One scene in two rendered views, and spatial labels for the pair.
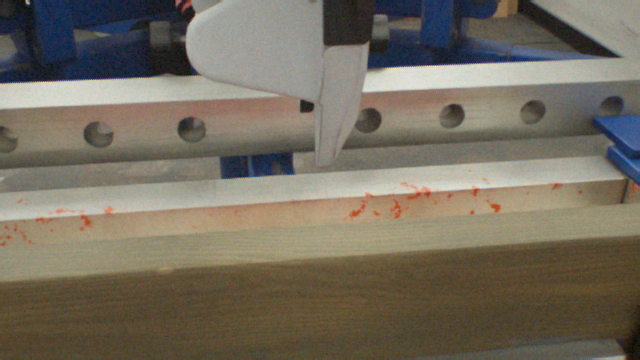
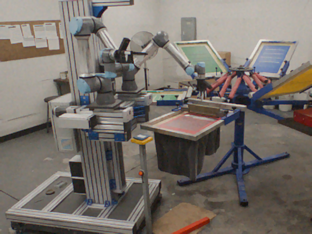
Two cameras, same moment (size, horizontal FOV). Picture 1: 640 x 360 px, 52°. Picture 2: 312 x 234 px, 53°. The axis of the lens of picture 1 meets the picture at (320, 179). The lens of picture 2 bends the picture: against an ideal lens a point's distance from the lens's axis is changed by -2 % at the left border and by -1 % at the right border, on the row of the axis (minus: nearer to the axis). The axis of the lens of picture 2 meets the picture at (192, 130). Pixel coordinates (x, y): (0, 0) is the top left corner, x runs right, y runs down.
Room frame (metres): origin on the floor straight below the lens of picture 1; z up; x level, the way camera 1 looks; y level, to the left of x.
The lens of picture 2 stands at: (-2.02, -1.92, 1.86)
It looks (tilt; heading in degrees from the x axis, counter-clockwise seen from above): 20 degrees down; 42
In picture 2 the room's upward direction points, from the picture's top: 1 degrees counter-clockwise
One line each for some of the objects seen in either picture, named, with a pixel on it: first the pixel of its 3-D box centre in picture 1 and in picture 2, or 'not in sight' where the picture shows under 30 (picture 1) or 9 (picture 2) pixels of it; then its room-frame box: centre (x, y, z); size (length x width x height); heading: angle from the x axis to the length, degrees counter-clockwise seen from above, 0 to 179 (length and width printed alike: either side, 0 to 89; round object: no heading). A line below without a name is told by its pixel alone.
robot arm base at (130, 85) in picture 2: not in sight; (128, 83); (-0.28, 0.45, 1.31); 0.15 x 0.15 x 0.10
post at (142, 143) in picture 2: not in sight; (145, 189); (-0.54, 0.00, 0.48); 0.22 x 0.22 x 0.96; 9
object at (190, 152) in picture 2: not in sight; (174, 154); (-0.25, -0.08, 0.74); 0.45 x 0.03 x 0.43; 99
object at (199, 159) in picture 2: not in sight; (208, 149); (0.02, -0.25, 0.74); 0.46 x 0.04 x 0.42; 9
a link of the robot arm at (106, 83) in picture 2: not in sight; (102, 81); (-0.72, 0.19, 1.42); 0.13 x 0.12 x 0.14; 5
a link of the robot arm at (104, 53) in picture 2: not in sight; (108, 54); (-0.82, -0.08, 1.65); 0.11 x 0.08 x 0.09; 95
